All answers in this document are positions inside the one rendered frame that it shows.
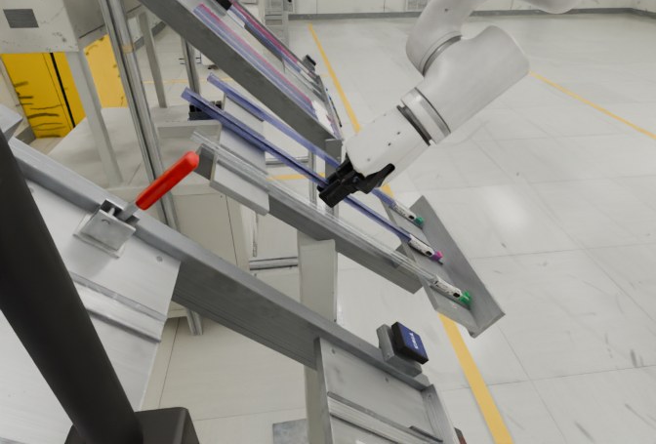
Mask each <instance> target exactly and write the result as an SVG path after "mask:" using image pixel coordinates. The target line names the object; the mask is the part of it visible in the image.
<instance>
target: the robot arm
mask: <svg viewBox="0 0 656 444"><path fill-rule="evenodd" d="M485 1H487V0H430V1H429V3H428V5H427V6H426V7H425V9H424V10H423V12H422V13H421V15H420V16H419V18H418V19H417V21H416V23H415V24H414V26H413V28H412V30H411V32H410V34H409V36H408V39H407V41H406V46H405V51H406V55H407V58H408V60H410V62H411V63H412V64H413V65H414V66H415V68H416V69H417V70H418V71H419V72H420V73H421V74H422V76H423V77H424V80H423V81H422V82H420V83H419V84H418V85H417V86H416V87H414V88H413V89H412V90H411V91H410V92H408V93H407V94H406V95H405V96H404V97H402V98H401V99H400V100H401V101H402V103H403V104H404V105H403V106H402V107H401V106H400V105H397V106H396V107H395V108H393V109H391V110H389V111H388V112H386V113H385V114H383V115H381V116H380V117H378V118H377V119H375V120H374V121H373V122H371V123H370V124H369V125H367V126H366V127H364V128H363V129H362V130H360V131H359V132H358V133H357V134H355V135H354V136H353V137H351V138H350V139H349V140H348V141H347V142H346V151H347V152H346V155H345V159H344V162H343V163H342V164H341V165H340V166H338V167H337V168H336V172H337V173H336V172H334V173H333V174H331V175H330V176H329V177H328V178H326V180H328V181H329V182H331V184H330V185H329V186H327V187H326V188H325V189H324V188H322V187H321V186H319V185H318V186H317V187H316V189H317V190H318V191H319V192H320V193H319V194H318V196H319V198H320V199H321V200H322V201H323V202H324V203H325V204H326V205H328V206H329V207H330V208H333V207H334V206H336V205H337V204H338V203H339V202H341V201H342V200H343V199H344V198H346V197H347V196H348V195H350V194H354V193H355V192H356V191H361V192H363V193H365V194H369V193H370V192H371V190H372V189H373V188H375V189H378V188H381V187H382V186H384V185H385V184H387V183H388V182H390V181H391V180H393V179H394V178H395V177H396V176H398V175H399V174H400V173H401V172H402V171H404V170H405V169H406V168H407V167H408V166H409V165H410V164H411V163H413V162H414V161H415V160H416V159H417V158H418V157H419V156H420V155H421V154H422V153H423V152H424V151H425V150H426V149H427V147H429V146H430V145H431V144H430V140H432V141H433V142H434V143H435V144H438V143H440V142H441V141H442V140H444V139H445V138H446V137H448V136H449V135H450V134H451V133H453V132H454V131H455V130H457V129H458V128H459V127H460V126H462V125H463V124H464V123H466V122H467V121H468V120H469V119H471V118H472V117H473V116H475V115H476V114H477V113H478V112H479V111H480V110H481V109H483V108H484V107H485V106H487V105H488V104H489V103H491V102H492V101H493V100H495V99H496V98H497V97H499V96H500V95H501V94H503V93H504V92H505V91H506V90H508V89H509V88H510V87H512V86H513V85H514V84H515V83H517V82H518V81H519V80H521V79H522V78H523V77H525V76H526V75H527V74H528V72H529V69H530V65H529V61H528V58H527V56H526V54H525V52H524V51H523V49H522V48H521V46H520V45H519V43H518V42H517V41H516V40H515V39H514V37H513V36H512V35H511V34H510V33H508V32H507V31H506V30H505V29H504V28H502V27H501V26H499V25H494V24H492V25H489V26H487V27H486V28H485V29H484V30H483V31H481V32H480V33H479V34H478V35H476V36H475V37H473V38H471V39H468V38H466V37H465V36H464V35H463V34H462V33H461V27H462V25H463V23H464V22H465V20H466V19H467V18H468V16H469V15H470V14H471V13H472V12H473V10H474V9H475V8H477V7H478V6H479V5H480V4H481V3H483V2H485ZM518 1H520V2H523V3H525V4H527V5H530V6H532V7H535V8H537V9H540V10H542V11H545V12H548V13H553V14H561V13H565V12H567V11H569V10H571V9H572V8H574V7H575V6H577V5H578V4H579V3H580V2H581V1H582V0H518ZM353 168H354V169H353ZM361 173H363V175H364V176H365V177H364V176H363V175H362V174H361ZM354 177H357V178H356V179H354Z"/></svg>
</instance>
